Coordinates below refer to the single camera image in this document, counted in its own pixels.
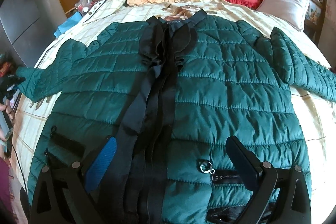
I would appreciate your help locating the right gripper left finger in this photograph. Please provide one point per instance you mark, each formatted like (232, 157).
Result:
(63, 192)

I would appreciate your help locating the white pillow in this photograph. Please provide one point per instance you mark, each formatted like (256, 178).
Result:
(291, 11)

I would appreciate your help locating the blue paper bag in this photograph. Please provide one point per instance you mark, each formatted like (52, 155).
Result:
(68, 24)

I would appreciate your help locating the grey refrigerator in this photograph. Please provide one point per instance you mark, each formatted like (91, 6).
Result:
(30, 26)

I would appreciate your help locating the person's left hand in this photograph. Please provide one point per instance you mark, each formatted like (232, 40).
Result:
(7, 120)

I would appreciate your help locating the green quilted puffer jacket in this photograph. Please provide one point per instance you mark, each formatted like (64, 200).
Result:
(171, 93)

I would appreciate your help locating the floral cream bed sheet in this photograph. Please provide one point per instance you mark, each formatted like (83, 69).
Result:
(316, 115)

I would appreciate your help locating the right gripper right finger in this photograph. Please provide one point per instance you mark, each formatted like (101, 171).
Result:
(262, 178)

